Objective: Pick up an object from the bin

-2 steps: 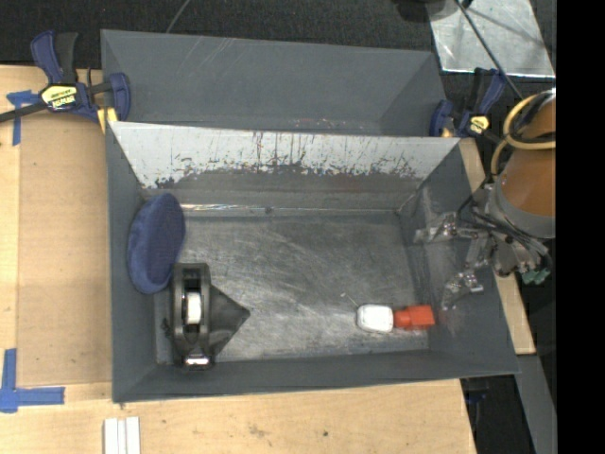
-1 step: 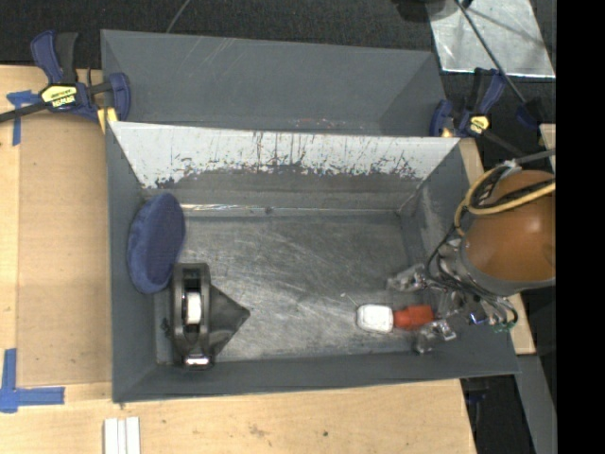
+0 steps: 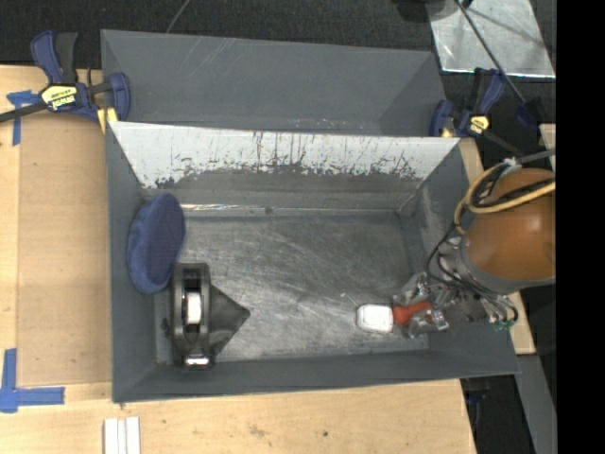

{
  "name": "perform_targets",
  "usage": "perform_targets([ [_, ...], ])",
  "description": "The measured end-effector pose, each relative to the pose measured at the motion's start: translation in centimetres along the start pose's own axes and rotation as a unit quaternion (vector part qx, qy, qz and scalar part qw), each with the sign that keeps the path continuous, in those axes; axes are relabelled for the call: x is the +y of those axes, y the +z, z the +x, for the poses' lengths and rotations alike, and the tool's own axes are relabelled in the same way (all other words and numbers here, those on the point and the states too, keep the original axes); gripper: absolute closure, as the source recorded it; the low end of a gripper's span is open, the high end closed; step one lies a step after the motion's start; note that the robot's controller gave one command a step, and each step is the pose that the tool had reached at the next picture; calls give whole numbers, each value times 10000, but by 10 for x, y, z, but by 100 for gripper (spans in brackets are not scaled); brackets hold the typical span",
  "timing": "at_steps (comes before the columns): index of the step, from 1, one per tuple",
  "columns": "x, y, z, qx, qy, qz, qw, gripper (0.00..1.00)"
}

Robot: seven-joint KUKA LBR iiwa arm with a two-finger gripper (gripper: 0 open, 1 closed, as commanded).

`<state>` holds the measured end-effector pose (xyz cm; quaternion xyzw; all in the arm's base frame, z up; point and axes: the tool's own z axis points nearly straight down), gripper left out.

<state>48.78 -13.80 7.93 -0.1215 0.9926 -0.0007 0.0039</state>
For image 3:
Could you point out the dark blue round pad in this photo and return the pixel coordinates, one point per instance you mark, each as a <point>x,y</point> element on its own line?
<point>155,244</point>

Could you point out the red and white tool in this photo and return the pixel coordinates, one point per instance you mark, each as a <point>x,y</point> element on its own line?
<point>375,318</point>

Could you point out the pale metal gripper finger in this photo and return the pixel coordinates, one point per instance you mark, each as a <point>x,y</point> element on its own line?
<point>415,291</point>
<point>427,324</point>

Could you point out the grey metal bin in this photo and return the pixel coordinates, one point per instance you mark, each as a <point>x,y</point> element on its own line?
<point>302,263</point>

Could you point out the black tape dispenser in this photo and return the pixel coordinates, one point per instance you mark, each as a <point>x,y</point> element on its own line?
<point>189,310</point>

